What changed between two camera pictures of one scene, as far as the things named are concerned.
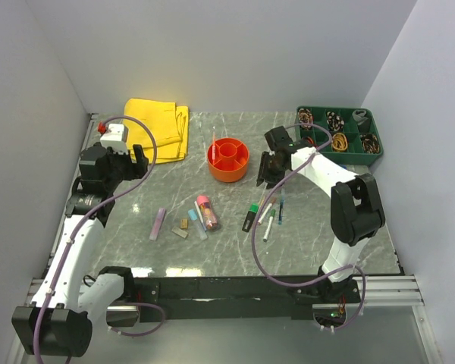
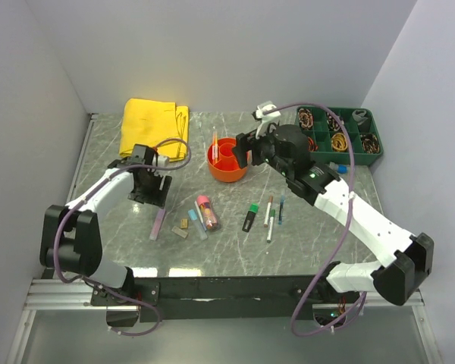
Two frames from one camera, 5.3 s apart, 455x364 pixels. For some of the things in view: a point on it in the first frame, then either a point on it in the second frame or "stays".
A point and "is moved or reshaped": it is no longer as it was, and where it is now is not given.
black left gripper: (136, 170) to (158, 197)
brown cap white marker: (266, 210) is moved or reshaped
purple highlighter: (155, 231) stays
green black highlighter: (252, 211) stays
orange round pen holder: (231, 160) stays
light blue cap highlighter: (192, 215) stays
